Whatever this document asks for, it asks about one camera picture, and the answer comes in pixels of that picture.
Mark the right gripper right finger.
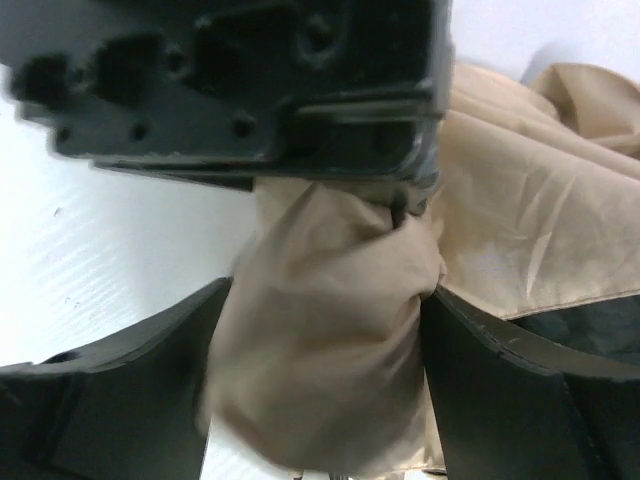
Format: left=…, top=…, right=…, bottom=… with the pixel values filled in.
left=422, top=289, right=639, bottom=479

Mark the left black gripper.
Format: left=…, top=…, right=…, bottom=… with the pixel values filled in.
left=1, top=0, right=454, bottom=214

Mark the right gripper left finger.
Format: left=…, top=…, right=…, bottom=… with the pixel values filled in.
left=1, top=278, right=231, bottom=480

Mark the beige folding umbrella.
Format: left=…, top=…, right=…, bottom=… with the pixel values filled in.
left=196, top=63, right=639, bottom=478

